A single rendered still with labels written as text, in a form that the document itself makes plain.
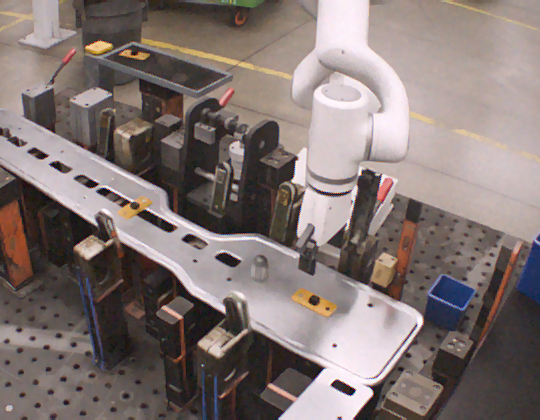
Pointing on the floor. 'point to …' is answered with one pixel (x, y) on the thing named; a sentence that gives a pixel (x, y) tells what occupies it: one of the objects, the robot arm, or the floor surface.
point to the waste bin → (111, 25)
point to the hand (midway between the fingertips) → (321, 254)
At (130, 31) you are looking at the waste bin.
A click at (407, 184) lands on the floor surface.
